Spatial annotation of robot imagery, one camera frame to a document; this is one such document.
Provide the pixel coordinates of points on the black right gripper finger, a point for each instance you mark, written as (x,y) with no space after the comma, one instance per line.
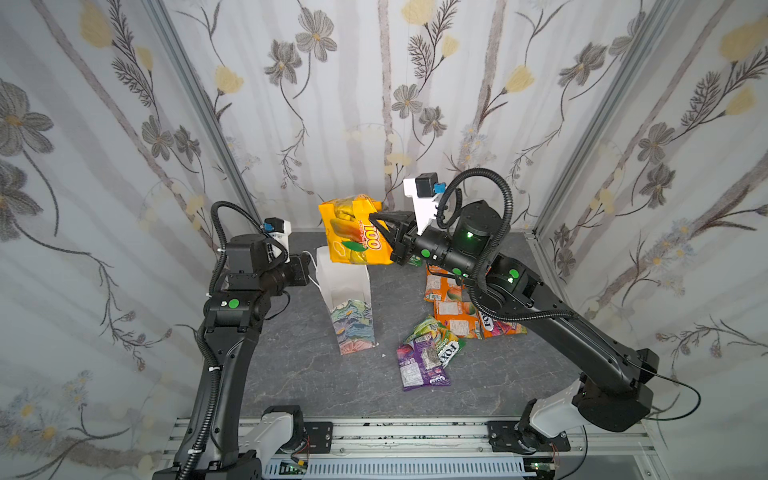
(390,231)
(393,218)

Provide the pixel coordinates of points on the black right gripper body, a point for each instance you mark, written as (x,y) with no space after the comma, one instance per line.
(404,240)

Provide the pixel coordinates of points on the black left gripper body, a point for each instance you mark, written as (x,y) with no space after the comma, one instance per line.
(293,273)

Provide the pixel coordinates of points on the yellow 100 candy bag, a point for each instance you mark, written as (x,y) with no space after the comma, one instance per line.
(351,236)

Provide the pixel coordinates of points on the floral white paper bag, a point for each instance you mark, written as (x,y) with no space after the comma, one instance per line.
(346,292)

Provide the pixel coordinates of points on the green Fox's candy bag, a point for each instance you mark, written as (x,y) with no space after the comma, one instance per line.
(447,343)

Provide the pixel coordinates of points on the purple Fox's candy bag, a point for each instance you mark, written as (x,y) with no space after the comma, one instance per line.
(420,366)

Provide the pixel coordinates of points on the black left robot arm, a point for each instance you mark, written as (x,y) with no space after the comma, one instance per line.
(253,268)

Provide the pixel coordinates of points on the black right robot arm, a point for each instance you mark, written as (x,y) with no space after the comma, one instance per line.
(459,227)

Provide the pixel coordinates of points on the orange mango candy bag upper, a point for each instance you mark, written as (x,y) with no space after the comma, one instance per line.
(441,286)

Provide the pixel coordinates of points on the orange mango candy bag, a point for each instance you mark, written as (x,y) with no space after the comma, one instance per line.
(461,318)
(441,286)

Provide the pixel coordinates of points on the orange mango candy bag lower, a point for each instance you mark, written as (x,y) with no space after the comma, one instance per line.
(461,318)

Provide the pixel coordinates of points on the colourful Fox's candy bag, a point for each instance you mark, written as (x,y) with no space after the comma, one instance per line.
(494,328)

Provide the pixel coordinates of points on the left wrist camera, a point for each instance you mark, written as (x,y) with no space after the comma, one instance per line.
(280,230)

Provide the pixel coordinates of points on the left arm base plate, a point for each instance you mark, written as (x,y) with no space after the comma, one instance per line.
(318,437)

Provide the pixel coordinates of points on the white vented cable duct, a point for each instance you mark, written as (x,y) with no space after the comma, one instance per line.
(403,468)

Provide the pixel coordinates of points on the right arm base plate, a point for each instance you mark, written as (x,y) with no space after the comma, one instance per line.
(515,437)

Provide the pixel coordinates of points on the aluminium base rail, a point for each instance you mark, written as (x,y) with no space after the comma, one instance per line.
(594,454)

